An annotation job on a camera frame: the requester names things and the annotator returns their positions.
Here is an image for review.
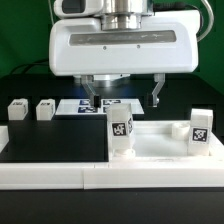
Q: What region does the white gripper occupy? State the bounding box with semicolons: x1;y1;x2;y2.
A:
49;10;200;108

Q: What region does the white U-shaped obstacle fence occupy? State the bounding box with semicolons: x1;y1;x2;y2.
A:
0;124;224;191

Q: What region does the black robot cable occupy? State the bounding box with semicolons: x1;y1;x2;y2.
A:
9;58;51;76

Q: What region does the white marker base plate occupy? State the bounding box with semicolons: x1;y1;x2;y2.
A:
56;99;144;116

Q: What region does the white square table top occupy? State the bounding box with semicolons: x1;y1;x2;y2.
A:
105;120;224;164

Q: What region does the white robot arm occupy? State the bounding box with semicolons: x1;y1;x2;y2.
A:
49;0;200;107

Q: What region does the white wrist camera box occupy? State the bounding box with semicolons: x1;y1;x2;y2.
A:
54;0;103;18

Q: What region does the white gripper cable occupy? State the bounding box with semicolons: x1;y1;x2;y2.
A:
196;0;215;43

